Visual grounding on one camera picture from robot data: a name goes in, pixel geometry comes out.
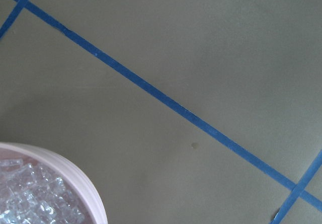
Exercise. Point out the clear ice cubes pile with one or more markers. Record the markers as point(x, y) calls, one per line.
point(36, 194)

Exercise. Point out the pink bowl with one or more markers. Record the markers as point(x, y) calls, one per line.
point(72, 174)

